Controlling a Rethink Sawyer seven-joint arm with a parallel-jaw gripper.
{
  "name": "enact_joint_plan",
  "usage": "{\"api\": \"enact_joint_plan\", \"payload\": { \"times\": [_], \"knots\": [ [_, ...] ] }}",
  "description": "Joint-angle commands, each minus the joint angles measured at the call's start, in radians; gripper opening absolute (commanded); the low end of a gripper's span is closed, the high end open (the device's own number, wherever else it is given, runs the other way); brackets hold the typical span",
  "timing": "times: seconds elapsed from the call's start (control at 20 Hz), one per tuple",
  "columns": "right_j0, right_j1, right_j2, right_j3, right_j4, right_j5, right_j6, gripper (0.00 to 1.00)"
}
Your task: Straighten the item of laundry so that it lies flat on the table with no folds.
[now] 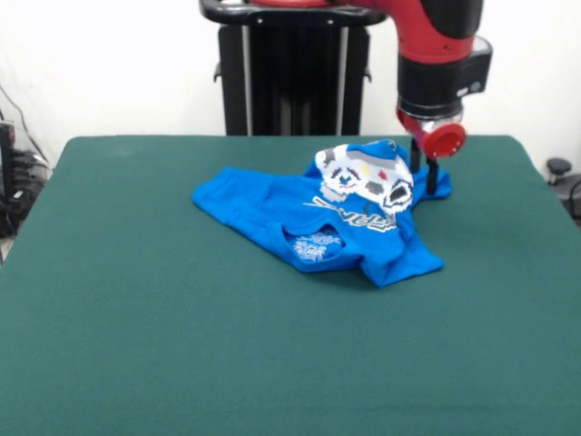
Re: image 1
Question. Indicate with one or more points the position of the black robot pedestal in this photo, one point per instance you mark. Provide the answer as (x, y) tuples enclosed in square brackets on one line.
[(290, 86)]

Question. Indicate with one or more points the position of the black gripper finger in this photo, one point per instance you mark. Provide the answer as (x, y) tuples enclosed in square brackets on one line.
[(415, 154), (432, 175)]

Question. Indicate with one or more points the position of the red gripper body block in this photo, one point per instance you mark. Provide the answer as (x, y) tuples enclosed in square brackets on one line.
[(442, 138)]

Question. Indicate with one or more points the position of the dark green table cloth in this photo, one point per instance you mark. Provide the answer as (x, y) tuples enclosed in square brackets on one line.
[(136, 318)]

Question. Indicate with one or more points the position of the black electronics box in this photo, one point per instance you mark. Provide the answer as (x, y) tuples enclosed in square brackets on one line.
[(5, 159)]

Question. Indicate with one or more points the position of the blue printed t-shirt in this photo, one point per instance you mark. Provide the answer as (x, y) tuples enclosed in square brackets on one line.
[(390, 259)]

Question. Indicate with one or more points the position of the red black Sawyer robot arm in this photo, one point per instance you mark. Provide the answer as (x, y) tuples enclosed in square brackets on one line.
[(436, 54)]

